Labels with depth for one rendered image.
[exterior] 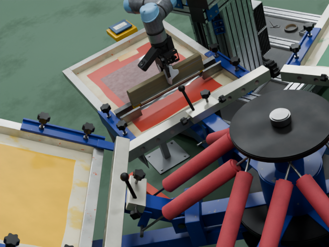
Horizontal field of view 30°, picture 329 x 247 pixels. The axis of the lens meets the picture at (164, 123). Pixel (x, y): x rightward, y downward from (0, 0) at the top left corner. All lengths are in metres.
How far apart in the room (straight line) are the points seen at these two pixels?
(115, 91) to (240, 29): 1.08
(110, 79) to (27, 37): 2.99
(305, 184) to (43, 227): 0.81
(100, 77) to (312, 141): 1.47
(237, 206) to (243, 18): 2.02
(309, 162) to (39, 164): 0.90
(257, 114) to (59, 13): 4.33
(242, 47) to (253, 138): 1.93
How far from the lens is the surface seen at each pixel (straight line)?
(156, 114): 2.61
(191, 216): 2.00
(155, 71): 2.88
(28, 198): 2.04
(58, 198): 2.06
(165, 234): 2.14
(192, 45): 2.91
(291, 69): 2.51
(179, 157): 3.82
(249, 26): 3.71
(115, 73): 2.96
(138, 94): 2.55
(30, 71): 5.29
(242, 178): 1.78
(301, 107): 1.87
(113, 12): 5.70
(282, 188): 1.73
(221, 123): 2.32
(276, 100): 1.91
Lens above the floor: 2.49
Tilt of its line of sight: 37 degrees down
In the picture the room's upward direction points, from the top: 19 degrees counter-clockwise
